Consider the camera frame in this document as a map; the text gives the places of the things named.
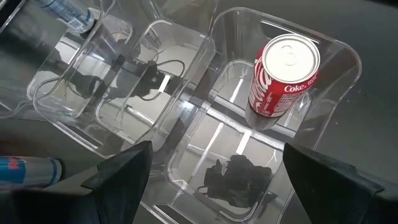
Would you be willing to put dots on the slim blue silver energy can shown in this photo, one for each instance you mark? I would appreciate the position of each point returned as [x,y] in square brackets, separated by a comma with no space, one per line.
[28,172]
[68,14]

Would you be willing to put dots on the red cola can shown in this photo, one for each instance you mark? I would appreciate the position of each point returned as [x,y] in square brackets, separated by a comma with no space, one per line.
[280,93]

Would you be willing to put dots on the clear plastic bin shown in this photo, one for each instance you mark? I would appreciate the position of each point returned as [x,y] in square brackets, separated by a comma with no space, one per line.
[56,62]
[202,146]
[186,62]

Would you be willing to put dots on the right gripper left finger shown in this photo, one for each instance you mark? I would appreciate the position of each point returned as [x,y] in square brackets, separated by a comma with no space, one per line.
[124,183]

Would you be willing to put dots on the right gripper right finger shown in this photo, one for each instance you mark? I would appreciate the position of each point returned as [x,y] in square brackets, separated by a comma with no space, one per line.
[326,186]

